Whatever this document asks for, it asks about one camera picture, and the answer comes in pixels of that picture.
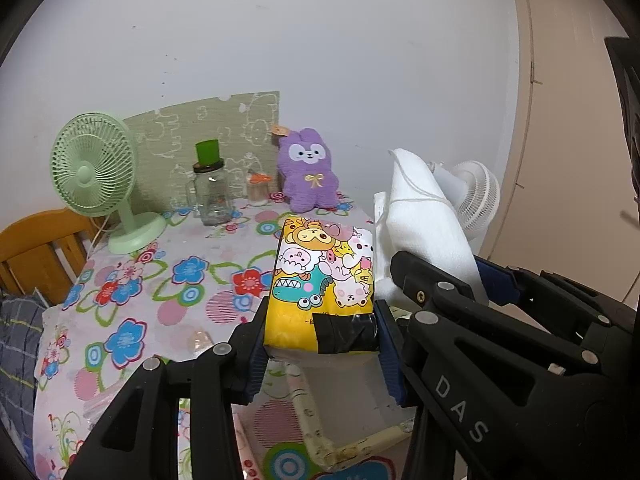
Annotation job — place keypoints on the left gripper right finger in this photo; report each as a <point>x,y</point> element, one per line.
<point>390,342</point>

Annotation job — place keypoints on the floral tablecloth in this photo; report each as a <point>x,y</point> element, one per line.
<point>124,309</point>

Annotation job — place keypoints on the beige door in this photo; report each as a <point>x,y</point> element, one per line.
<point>567,199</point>

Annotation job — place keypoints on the white standing fan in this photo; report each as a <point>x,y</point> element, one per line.
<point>474,192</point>

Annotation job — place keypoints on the green desk fan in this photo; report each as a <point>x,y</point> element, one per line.
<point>93,168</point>

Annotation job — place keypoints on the clear plastic bag pack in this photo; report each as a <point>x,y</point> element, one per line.
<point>105,399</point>

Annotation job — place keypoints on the yellow cartoon tissue pack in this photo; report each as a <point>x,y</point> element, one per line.
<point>321,295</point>

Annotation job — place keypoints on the wooden bed headboard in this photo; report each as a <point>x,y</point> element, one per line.
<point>44,253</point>

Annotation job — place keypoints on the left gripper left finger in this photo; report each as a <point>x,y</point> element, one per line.
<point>137,435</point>

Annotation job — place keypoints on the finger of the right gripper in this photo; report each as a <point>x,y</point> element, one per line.
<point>421,285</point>
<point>499,282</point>

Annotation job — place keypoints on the grey plaid pillow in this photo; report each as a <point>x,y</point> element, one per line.
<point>21,329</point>

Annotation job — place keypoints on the green cup on jar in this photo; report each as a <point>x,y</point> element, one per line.
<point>207,152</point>

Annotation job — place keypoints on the cotton swab container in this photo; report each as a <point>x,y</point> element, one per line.
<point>258,188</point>

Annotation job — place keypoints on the yellow patterned storage box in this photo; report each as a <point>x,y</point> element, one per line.
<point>344,410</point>

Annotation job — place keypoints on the purple plush bunny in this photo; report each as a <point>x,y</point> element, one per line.
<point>305,166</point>

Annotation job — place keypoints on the glass mason jar mug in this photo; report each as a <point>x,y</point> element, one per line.
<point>207,194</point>

